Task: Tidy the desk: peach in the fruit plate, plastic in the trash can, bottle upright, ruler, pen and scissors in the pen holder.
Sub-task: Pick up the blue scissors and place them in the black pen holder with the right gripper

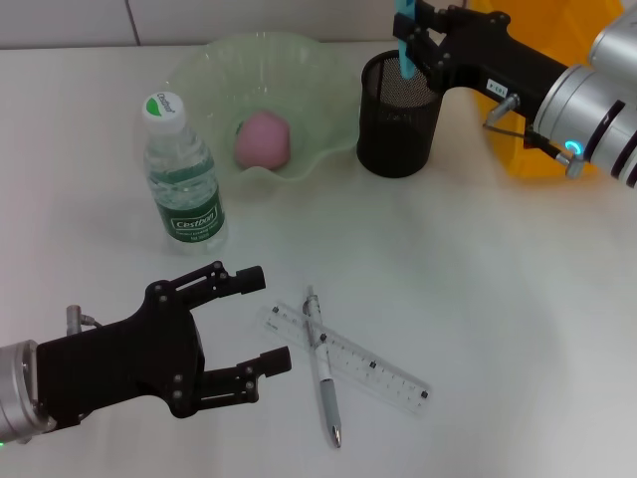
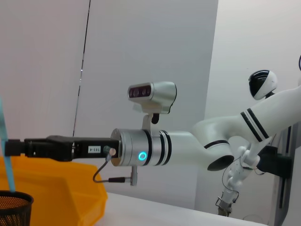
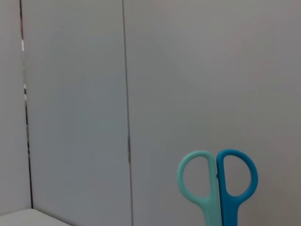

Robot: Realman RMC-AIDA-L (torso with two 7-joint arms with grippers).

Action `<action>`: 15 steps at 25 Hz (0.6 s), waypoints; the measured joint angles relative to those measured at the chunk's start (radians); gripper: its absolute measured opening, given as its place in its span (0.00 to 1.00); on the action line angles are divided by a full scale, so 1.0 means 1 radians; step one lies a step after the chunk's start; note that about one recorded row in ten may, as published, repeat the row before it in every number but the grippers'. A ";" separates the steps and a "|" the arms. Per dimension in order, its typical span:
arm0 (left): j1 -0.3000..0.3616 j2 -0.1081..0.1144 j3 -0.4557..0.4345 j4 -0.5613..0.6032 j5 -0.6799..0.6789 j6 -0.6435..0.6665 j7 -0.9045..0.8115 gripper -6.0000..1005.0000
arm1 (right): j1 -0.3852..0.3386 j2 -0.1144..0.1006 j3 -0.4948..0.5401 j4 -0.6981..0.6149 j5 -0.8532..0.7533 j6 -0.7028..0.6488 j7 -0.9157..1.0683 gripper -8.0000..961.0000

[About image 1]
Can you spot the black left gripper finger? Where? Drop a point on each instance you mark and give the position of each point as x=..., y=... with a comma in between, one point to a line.
x=226, y=279
x=241, y=378

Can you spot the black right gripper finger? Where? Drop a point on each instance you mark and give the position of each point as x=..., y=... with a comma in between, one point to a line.
x=433, y=15
x=423, y=50

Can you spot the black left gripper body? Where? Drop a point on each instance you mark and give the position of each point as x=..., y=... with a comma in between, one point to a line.
x=124, y=361

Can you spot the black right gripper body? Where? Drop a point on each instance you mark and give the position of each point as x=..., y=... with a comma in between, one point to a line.
x=488, y=55

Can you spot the blue scissors with teal sheath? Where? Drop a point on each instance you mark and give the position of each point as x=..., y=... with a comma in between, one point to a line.
x=405, y=60

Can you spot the clear water bottle green label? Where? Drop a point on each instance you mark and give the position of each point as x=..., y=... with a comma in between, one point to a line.
x=191, y=219

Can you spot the grey white ballpoint pen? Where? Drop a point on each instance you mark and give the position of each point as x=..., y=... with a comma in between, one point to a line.
x=328, y=393

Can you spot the pink peach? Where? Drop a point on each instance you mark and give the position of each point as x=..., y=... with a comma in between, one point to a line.
x=264, y=142

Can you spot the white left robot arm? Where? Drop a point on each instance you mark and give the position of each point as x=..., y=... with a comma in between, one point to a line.
x=15, y=393

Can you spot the black mesh pen holder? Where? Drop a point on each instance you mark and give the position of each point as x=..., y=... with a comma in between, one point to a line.
x=393, y=144

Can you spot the green glass fruit bowl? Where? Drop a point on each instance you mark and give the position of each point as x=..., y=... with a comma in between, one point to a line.
x=298, y=74

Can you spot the clear plastic ruler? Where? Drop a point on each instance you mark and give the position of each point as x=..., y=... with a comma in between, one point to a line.
x=378, y=371

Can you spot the yellow plastic storage bin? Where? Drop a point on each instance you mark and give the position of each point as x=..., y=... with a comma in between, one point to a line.
x=527, y=159

